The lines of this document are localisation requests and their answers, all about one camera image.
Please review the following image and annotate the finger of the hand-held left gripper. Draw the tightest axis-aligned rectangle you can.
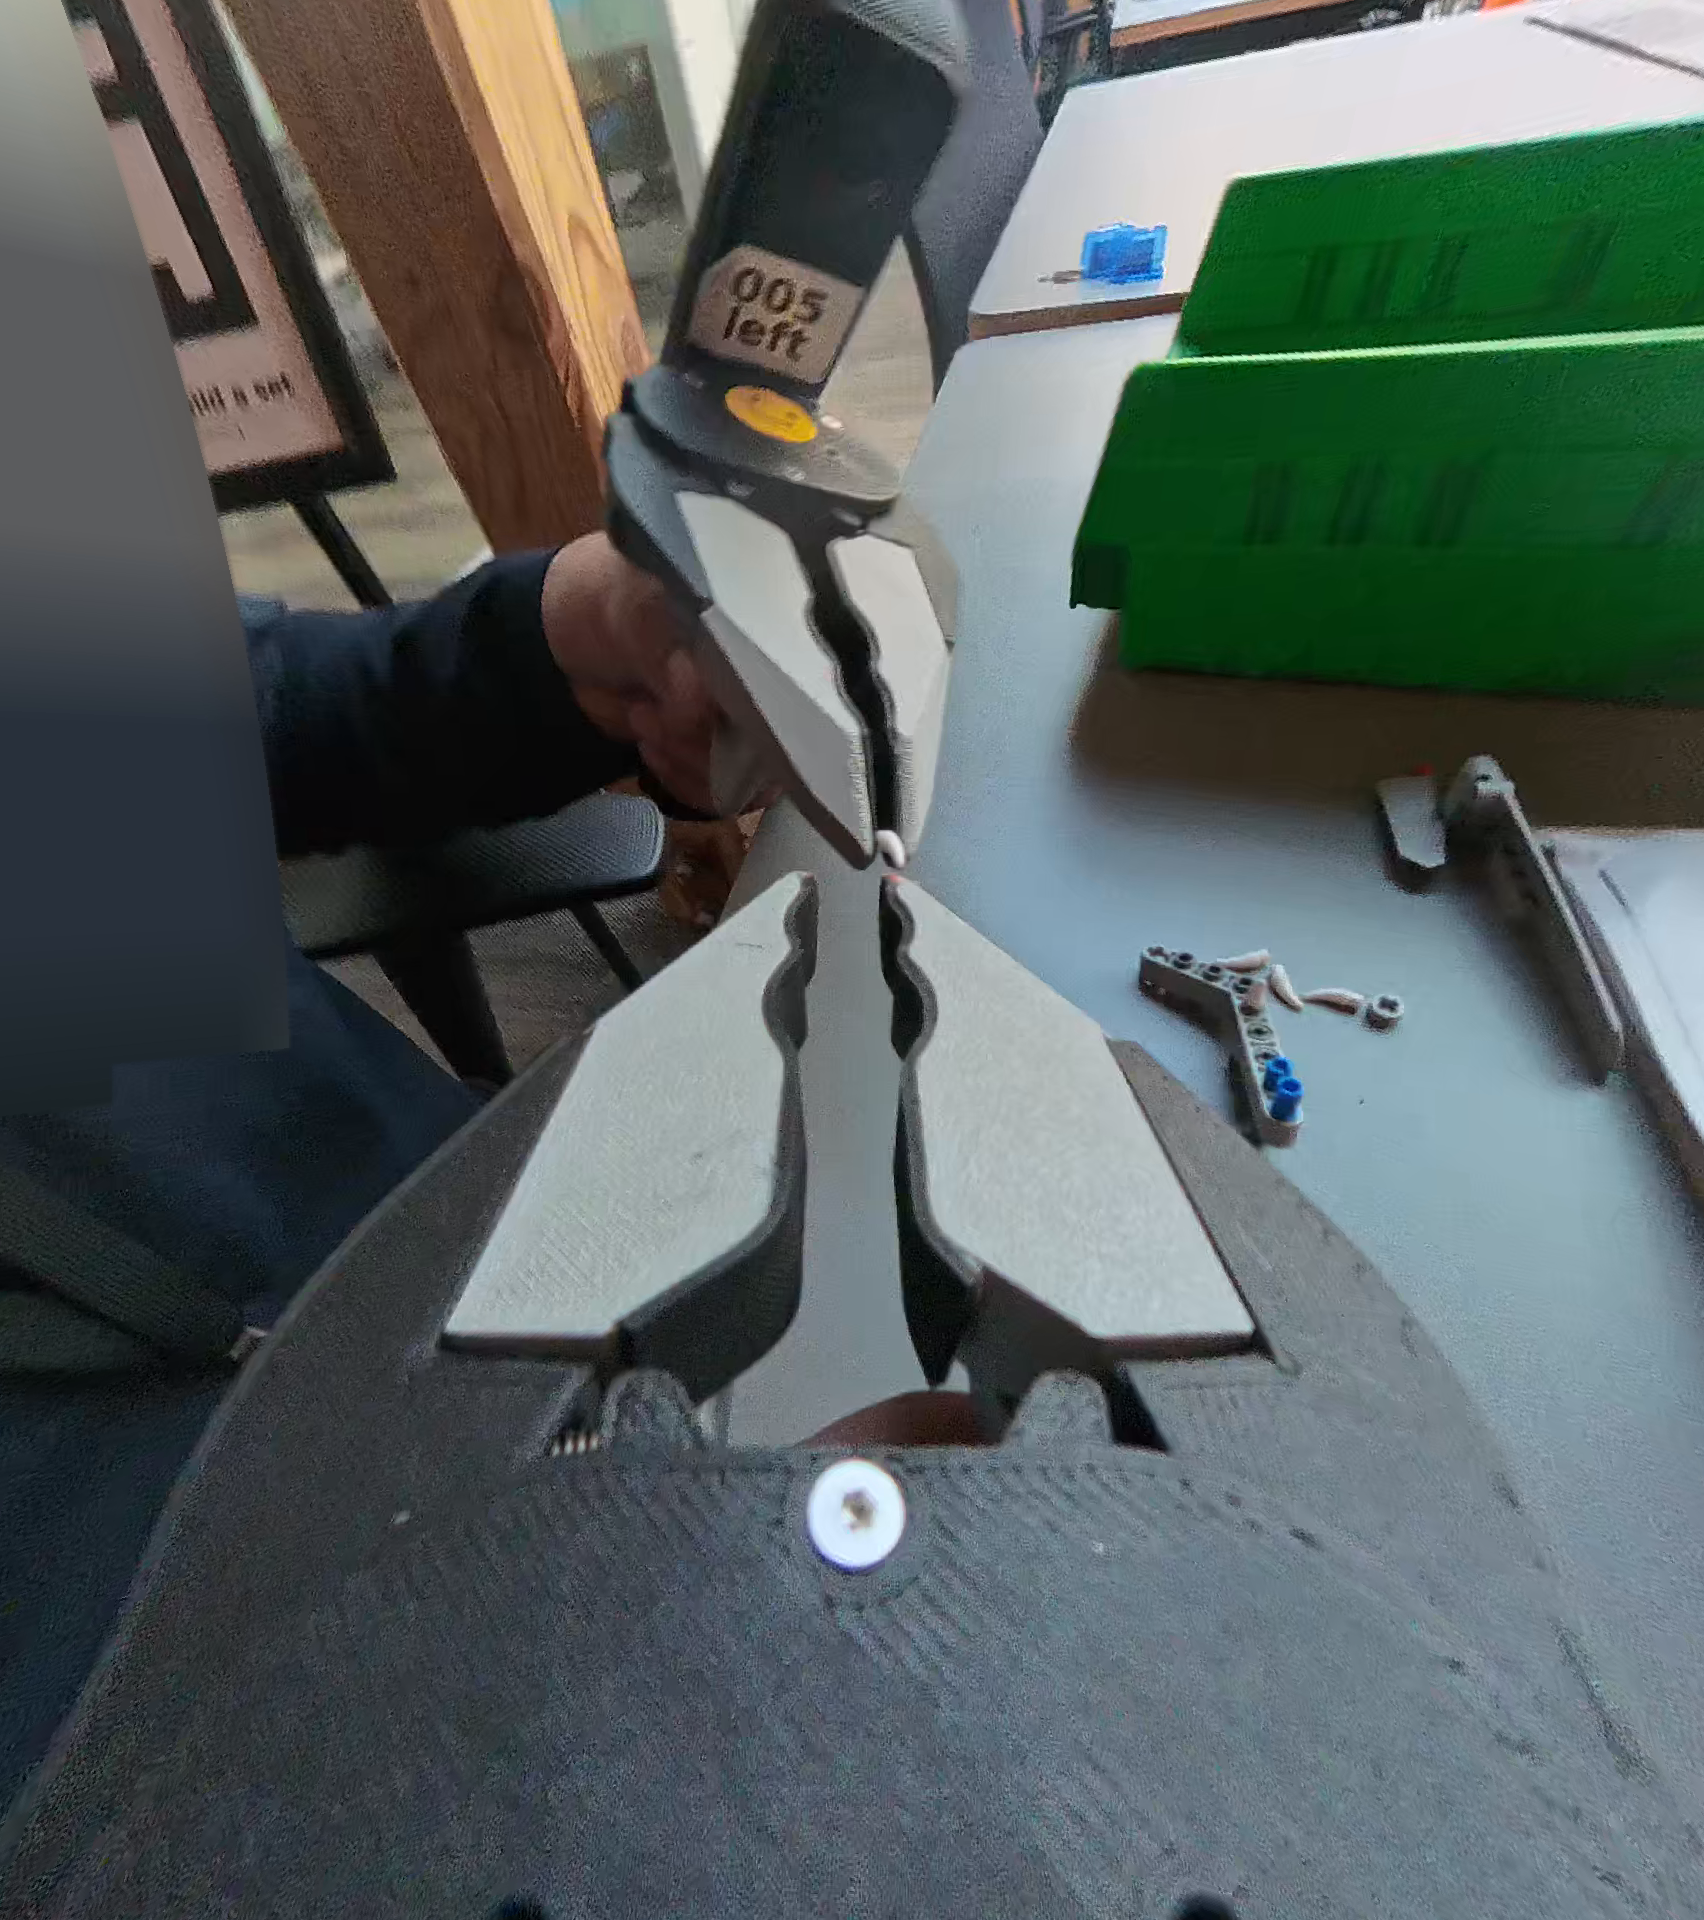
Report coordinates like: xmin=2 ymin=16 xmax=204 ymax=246
xmin=673 ymin=491 xmax=883 ymax=871
xmin=823 ymin=527 xmax=962 ymax=849

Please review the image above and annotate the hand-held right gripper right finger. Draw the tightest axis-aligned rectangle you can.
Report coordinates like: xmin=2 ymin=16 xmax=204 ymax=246
xmin=876 ymin=877 xmax=1259 ymax=1445

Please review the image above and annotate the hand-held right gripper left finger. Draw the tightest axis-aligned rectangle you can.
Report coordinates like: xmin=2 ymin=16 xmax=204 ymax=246
xmin=443 ymin=869 xmax=819 ymax=1408

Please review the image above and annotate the person's left forearm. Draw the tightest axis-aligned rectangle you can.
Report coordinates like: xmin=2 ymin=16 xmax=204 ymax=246
xmin=239 ymin=546 xmax=643 ymax=860

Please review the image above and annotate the grey angled lego beam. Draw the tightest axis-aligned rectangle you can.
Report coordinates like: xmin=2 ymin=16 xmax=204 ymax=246
xmin=1136 ymin=944 xmax=1307 ymax=1150

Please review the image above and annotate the long grey lego assembly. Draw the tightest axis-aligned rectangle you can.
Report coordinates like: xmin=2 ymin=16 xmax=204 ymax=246
xmin=1444 ymin=753 xmax=1626 ymax=1086

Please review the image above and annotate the person's left hand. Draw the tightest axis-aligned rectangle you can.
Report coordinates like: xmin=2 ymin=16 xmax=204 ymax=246
xmin=540 ymin=531 xmax=719 ymax=819

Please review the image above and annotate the black mesh office chair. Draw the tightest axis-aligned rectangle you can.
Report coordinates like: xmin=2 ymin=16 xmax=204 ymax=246
xmin=865 ymin=0 xmax=1051 ymax=349

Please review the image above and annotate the green plastic bin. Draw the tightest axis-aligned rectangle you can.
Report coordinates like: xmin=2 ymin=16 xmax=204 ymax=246
xmin=1067 ymin=317 xmax=1704 ymax=709
xmin=1176 ymin=104 xmax=1704 ymax=361

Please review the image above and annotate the framed sign on stand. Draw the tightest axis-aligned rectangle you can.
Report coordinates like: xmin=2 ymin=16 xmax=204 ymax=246
xmin=59 ymin=0 xmax=400 ymax=609

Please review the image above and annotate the person's dark blue clothing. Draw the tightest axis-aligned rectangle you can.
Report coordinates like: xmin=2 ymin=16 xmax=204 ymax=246
xmin=0 ymin=944 xmax=493 ymax=1920

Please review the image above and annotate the wooden post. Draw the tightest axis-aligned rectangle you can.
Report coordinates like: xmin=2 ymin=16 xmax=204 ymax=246
xmin=224 ymin=0 xmax=654 ymax=558

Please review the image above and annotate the dark lanyard strap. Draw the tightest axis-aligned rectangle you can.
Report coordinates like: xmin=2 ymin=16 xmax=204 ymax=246
xmin=0 ymin=1124 xmax=269 ymax=1369

